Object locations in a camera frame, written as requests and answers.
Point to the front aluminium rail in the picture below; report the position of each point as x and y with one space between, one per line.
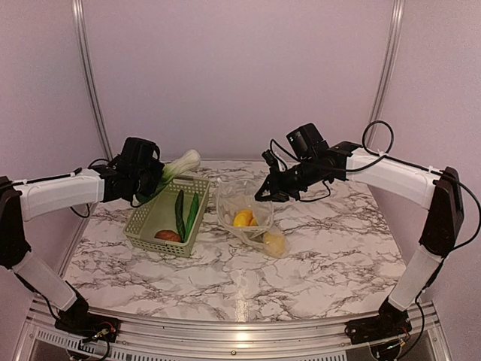
156 338

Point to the yellow lemon toy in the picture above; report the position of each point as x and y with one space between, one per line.
274 244

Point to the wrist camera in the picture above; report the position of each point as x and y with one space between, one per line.
307 142
139 153

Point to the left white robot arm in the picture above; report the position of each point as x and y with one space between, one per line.
24 200

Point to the green bok choy toy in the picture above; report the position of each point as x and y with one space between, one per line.
189 161

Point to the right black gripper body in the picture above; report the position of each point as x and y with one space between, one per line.
292 183

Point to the dark green cucumber toy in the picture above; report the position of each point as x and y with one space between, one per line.
178 211

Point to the right aluminium frame post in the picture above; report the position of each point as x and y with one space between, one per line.
391 52

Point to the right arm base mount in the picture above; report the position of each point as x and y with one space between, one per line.
389 322

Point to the brown orange round toy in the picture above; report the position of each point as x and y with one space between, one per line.
168 235

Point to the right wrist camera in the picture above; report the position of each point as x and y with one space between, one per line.
307 142

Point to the green perforated plastic basket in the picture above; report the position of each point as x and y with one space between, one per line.
160 214

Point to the bright green pepper toy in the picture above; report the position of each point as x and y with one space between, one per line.
193 210

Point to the orange yellow mango toy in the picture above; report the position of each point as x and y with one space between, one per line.
244 218

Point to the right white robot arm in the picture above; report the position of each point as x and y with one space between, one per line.
429 197

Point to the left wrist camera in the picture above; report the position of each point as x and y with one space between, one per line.
139 153

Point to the clear zip top bag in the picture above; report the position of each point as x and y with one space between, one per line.
237 195

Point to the aluminium frame post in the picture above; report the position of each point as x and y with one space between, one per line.
88 73
391 52

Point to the left aluminium frame post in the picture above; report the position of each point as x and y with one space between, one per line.
88 73

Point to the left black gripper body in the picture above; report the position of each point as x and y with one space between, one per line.
147 180

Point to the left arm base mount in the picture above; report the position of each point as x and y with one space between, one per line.
80 321

